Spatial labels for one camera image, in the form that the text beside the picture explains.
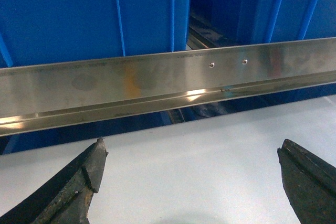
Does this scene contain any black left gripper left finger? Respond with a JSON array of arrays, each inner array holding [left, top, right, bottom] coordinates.
[[1, 137, 108, 223]]

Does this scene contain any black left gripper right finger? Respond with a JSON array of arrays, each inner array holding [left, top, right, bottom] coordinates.
[[277, 139, 335, 223]]

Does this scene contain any large blue bin left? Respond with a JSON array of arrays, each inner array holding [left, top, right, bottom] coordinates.
[[1, 0, 190, 67]]

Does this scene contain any large blue bin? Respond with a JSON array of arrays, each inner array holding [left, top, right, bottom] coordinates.
[[212, 0, 336, 47], [1, 0, 190, 67]]

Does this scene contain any large blue bin right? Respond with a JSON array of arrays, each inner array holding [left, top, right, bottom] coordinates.
[[212, 0, 336, 47]]

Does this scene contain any stainless steel rack rail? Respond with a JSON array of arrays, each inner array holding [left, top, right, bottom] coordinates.
[[1, 38, 335, 136]]

